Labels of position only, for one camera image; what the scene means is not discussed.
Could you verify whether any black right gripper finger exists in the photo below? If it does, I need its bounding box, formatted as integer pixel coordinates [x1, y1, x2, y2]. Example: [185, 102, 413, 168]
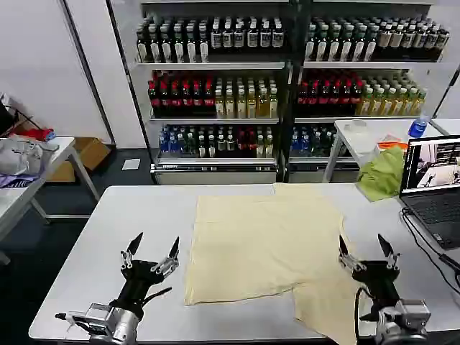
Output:
[338, 235, 367, 278]
[377, 234, 401, 270]

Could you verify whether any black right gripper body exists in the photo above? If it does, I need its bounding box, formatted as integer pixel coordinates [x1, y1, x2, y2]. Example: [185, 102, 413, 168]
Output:
[351, 260, 402, 314]

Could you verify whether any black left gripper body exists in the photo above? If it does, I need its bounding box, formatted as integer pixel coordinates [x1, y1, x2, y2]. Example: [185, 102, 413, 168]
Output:
[114, 259, 166, 319]

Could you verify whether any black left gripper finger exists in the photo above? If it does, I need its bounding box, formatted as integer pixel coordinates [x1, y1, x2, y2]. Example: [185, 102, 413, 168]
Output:
[150, 236, 180, 277]
[119, 232, 144, 270]

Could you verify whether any cream yellow shirt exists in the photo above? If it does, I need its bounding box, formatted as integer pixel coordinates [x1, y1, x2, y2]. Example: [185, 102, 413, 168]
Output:
[183, 182, 364, 345]

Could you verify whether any grey open laptop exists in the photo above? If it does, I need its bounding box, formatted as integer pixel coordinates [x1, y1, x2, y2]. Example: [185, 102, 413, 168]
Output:
[399, 134, 460, 252]

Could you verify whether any green cloth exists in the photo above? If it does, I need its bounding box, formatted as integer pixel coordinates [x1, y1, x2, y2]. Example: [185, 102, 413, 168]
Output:
[355, 145, 405, 203]

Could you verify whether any brown cardboard box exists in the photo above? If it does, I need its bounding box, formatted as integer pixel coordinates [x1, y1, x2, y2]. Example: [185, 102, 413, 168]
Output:
[45, 137, 111, 183]

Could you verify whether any orange packet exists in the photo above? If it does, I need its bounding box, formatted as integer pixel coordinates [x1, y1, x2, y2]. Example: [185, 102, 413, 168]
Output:
[376, 132, 410, 152]

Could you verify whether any white table with clothes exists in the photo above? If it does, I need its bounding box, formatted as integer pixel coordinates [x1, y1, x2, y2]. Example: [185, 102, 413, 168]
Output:
[0, 136, 101, 249]

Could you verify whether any small white side table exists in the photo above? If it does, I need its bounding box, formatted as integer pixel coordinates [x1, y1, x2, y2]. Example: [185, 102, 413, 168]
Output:
[321, 118, 446, 183]

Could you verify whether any blue water bottle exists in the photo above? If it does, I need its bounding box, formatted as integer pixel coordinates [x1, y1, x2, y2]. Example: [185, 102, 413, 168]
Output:
[408, 114, 431, 139]

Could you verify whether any purple garment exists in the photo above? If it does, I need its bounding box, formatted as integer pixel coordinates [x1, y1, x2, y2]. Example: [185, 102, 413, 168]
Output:
[0, 173, 40, 190]

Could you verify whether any grey crumpled garment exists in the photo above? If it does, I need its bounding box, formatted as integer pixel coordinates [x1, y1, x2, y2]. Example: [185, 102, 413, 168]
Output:
[0, 138, 60, 177]

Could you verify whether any red cloth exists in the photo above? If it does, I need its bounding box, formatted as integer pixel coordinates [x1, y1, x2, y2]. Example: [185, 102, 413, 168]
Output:
[22, 126, 55, 142]

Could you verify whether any bottle shelf with beige-label drinks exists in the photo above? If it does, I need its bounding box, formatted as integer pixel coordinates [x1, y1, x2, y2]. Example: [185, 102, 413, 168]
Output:
[287, 0, 454, 181]

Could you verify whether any bottle shelf with yellow drinks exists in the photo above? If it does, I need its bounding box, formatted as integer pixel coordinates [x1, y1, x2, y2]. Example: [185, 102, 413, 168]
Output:
[107, 0, 293, 185]

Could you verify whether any black tripod pole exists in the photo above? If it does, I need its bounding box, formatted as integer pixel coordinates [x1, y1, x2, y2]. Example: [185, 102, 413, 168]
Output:
[436, 63, 460, 120]

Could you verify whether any black bag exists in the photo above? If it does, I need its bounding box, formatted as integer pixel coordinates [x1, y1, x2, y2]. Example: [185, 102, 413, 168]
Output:
[0, 93, 21, 137]

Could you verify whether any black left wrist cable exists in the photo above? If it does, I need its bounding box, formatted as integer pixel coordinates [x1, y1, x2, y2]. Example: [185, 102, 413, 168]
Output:
[142, 286, 173, 311]

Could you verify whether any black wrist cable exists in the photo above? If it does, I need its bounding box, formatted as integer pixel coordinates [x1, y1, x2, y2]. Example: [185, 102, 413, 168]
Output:
[354, 285, 377, 345]
[142, 286, 173, 311]

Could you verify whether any black laptop cable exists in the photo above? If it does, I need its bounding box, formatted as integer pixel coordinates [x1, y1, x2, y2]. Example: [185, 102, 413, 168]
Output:
[400, 207, 460, 306]

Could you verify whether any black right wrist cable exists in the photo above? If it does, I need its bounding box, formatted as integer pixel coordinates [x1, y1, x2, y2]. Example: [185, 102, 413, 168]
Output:
[354, 285, 377, 345]

